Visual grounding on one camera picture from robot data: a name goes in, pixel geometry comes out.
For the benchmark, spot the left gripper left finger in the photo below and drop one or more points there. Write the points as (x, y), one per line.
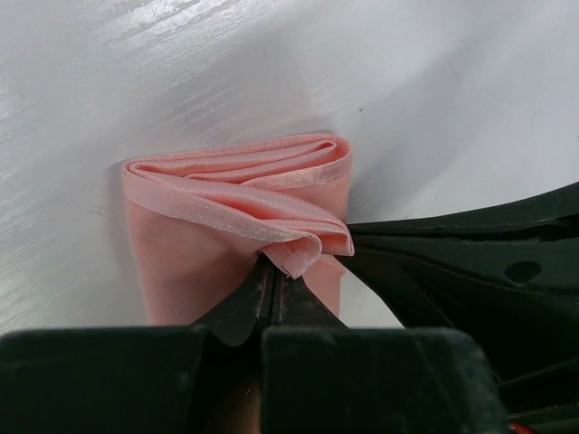
(198, 378)

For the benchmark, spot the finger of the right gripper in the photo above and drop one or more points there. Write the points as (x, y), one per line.
(550, 217)
(518, 300)

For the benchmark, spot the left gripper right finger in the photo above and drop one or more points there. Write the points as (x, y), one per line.
(318, 376)

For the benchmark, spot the pink satin napkin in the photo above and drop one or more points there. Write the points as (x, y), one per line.
(198, 220)

